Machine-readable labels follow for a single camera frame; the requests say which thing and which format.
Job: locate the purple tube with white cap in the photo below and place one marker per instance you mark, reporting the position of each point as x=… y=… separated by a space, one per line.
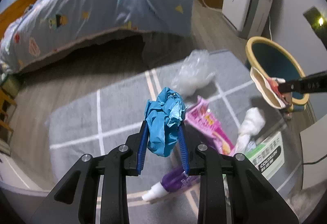
x=175 y=181

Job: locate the pink snack wrapper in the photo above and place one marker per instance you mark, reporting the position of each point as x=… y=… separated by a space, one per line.
x=200 y=117

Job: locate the wooden bed headboard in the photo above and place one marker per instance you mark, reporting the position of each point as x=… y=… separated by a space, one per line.
x=13 y=12

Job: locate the clear plastic bag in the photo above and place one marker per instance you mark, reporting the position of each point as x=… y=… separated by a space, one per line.
x=194 y=73

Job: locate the blue wrapper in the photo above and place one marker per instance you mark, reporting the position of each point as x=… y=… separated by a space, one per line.
x=163 y=117

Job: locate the red white snack wrapper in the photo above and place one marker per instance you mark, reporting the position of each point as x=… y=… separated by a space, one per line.
x=268 y=88

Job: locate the yellow teal trash bin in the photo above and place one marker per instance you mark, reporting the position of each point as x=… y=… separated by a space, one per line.
x=273 y=61

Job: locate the white crumpled tissue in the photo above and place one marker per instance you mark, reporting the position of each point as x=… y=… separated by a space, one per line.
x=253 y=123

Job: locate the blue cartoon duvet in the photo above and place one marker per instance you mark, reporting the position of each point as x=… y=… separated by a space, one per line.
x=47 y=27

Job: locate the grey rug with white lines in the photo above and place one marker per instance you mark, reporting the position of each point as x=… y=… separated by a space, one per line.
x=103 y=120

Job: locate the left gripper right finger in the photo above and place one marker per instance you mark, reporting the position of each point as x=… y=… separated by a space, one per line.
x=252 y=198

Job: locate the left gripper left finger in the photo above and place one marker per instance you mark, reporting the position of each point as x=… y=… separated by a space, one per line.
x=94 y=189

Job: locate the wooden chair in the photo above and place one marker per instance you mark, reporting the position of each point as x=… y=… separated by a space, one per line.
x=6 y=102

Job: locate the white green medicine box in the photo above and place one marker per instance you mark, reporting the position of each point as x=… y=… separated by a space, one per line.
x=268 y=156

